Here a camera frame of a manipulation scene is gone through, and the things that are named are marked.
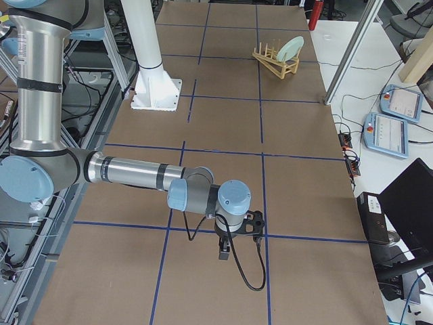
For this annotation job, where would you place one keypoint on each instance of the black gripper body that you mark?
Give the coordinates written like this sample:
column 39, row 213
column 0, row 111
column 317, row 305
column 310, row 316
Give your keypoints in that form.
column 222, row 234

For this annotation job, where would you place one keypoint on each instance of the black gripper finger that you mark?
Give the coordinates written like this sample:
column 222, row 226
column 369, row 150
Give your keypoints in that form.
column 224, row 251

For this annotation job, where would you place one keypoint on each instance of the light green plate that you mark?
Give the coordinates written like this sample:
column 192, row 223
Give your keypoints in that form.
column 290, row 49

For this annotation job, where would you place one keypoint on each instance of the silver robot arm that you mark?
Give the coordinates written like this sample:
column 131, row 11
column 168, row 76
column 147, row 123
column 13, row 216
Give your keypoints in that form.
column 40, row 164

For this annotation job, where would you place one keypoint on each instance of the wooden plate rack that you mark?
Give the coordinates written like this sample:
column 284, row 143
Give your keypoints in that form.
column 267, row 58

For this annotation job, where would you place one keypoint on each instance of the orange black power strip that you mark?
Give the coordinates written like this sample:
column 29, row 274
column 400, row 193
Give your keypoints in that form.
column 352, row 160

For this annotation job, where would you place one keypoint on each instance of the black computer box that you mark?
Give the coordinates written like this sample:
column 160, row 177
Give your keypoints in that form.
column 372, row 218

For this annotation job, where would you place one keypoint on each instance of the near teach pendant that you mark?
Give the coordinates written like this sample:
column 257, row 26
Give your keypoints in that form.
column 386, row 134

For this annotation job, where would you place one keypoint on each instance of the teach pendant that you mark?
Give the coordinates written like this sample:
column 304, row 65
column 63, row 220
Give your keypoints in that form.
column 386, row 134
column 401, row 102

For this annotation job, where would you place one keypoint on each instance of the far teach pendant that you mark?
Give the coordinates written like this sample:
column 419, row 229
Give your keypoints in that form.
column 401, row 102

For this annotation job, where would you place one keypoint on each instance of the red cylinder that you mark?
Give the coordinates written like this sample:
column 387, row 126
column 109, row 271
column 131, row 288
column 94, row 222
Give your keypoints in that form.
column 315, row 14

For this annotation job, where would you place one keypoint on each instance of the wooden beam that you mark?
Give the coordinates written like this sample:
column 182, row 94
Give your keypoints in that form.
column 419, row 61

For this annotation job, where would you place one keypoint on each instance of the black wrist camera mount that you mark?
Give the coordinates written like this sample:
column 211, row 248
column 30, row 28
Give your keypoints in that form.
column 252, row 225

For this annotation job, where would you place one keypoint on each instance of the white pedestal column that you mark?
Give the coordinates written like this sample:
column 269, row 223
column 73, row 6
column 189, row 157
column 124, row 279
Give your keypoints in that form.
column 154, row 89

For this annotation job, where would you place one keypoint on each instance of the aluminium frame post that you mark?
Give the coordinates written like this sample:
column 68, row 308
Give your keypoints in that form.
column 368, row 16

